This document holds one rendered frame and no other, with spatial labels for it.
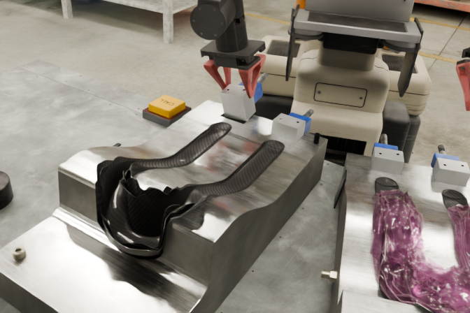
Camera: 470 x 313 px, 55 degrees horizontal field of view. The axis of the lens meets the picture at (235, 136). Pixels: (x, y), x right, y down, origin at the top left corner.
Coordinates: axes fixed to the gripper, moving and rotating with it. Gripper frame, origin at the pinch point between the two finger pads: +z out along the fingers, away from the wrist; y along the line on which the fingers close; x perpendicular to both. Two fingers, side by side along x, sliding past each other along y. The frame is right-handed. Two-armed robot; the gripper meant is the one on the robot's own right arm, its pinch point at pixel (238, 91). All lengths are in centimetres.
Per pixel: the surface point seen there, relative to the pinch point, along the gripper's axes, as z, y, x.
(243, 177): 5.2, 10.0, -16.5
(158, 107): 7.4, -21.8, -0.4
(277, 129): 4.6, 9.3, -3.2
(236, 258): 6.1, 17.0, -30.7
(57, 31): 79, -295, 168
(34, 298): 1.7, 0.9, -48.9
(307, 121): 5.7, 12.4, 2.6
